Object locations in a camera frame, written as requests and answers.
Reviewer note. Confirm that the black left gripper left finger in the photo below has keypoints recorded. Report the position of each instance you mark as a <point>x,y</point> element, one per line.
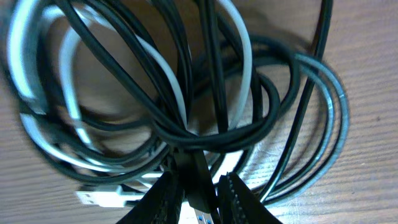
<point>161,205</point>

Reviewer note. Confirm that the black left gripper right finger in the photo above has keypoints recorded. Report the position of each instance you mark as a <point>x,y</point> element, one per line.
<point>239,205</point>

